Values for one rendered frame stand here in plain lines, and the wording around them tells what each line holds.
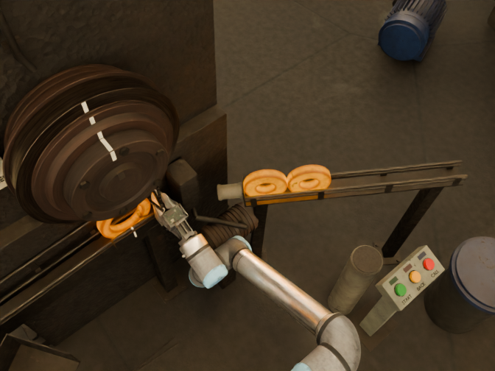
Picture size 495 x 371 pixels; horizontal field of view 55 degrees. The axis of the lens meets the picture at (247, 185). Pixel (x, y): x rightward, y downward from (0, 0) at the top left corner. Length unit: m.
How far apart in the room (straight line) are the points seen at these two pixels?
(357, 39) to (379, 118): 0.67
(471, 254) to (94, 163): 1.51
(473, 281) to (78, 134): 1.54
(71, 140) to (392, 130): 2.10
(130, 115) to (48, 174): 0.23
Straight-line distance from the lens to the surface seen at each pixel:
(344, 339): 1.40
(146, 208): 1.66
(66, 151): 1.18
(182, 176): 1.64
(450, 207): 2.74
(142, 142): 1.21
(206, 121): 1.68
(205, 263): 1.58
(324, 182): 1.74
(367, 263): 1.86
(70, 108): 1.15
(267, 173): 1.66
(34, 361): 1.72
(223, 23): 3.39
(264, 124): 2.80
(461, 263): 2.09
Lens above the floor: 2.18
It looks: 58 degrees down
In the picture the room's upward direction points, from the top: 3 degrees clockwise
